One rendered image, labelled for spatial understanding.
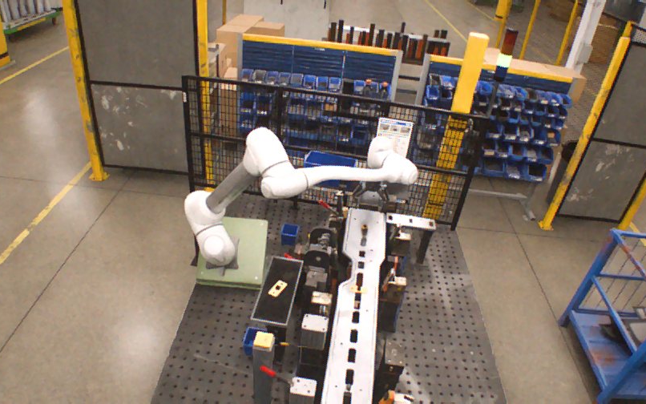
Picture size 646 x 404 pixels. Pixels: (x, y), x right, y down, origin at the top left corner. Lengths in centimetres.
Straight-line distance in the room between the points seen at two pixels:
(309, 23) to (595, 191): 583
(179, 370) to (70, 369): 119
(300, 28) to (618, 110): 588
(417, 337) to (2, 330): 275
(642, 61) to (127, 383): 468
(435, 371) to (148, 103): 330
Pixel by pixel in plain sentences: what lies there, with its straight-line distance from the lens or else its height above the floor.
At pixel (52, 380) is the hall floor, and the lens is 318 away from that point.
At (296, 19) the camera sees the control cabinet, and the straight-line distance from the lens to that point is 861.
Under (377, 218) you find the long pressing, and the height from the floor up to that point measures 100.
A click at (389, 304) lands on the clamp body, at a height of 90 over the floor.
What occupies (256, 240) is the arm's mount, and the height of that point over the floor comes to 91.
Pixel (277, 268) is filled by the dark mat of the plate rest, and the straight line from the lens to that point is 189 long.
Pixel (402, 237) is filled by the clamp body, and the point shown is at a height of 104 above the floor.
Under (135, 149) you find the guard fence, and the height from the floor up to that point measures 38.
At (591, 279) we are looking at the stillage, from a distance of 355.
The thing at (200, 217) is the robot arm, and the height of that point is 113.
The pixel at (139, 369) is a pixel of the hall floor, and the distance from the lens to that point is 305.
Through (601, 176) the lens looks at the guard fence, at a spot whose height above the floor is 66.
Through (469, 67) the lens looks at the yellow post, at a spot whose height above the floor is 182.
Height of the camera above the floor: 246
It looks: 34 degrees down
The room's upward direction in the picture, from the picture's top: 7 degrees clockwise
